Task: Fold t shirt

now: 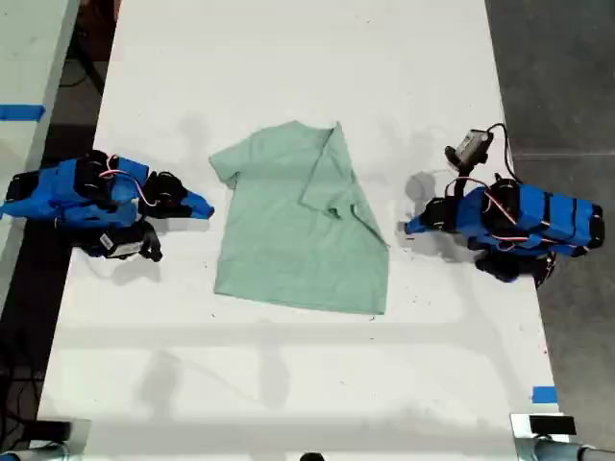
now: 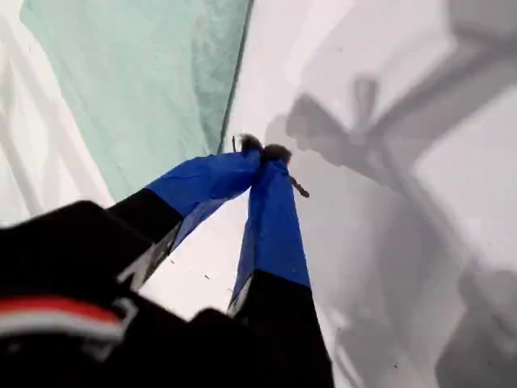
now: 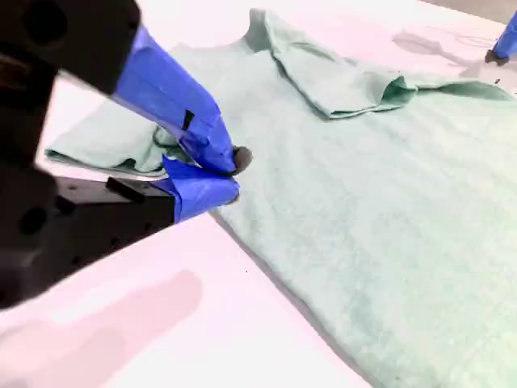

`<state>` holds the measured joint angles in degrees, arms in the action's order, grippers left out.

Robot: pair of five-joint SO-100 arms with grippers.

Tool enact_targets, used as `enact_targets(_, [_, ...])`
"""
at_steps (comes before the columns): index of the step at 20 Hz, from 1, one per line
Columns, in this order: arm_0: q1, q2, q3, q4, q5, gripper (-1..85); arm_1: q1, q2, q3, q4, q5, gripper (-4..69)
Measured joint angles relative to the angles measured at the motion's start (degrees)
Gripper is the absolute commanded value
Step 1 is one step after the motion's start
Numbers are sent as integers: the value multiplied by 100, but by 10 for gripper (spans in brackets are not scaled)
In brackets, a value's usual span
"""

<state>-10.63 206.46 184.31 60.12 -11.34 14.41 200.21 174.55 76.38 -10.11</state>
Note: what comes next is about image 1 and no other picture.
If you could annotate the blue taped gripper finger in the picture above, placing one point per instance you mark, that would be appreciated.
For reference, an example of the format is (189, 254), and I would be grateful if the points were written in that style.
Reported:
(419, 222)
(422, 231)
(199, 201)
(192, 214)

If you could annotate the black camera box white label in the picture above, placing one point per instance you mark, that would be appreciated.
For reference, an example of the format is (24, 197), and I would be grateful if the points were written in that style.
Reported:
(120, 245)

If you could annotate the grey metal pipe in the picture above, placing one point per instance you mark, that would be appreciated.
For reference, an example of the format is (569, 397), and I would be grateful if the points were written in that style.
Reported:
(572, 452)
(33, 453)

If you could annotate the small black box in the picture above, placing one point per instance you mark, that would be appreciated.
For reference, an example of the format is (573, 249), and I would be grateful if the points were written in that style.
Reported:
(551, 425)
(50, 429)

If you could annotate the grey and black camera box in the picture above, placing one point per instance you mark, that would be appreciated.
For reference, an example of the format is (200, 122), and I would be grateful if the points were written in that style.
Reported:
(473, 145)

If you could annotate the white side table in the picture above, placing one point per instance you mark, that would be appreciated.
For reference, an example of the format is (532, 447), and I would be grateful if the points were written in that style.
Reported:
(26, 57)

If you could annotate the black camera stalk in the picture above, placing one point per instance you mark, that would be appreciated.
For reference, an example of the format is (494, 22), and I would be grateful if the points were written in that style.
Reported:
(462, 180)
(153, 242)

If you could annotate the long blue tape strip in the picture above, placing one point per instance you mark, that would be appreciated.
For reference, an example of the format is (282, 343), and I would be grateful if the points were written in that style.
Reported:
(21, 112)

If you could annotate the blue and black arm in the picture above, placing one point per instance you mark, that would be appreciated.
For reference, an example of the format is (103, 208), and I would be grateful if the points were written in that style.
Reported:
(57, 192)
(543, 216)

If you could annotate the short blue tape strip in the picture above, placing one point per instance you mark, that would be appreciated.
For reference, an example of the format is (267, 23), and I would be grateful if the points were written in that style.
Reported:
(545, 394)

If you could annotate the metal table bracket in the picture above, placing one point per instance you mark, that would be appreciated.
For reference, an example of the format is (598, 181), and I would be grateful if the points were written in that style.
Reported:
(521, 437)
(81, 439)

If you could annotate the black round knob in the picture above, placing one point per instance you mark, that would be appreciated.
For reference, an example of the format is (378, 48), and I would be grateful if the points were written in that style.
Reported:
(311, 456)

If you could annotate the pale green T-shirt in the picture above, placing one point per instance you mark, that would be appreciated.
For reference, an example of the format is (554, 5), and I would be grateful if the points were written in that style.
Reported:
(298, 225)

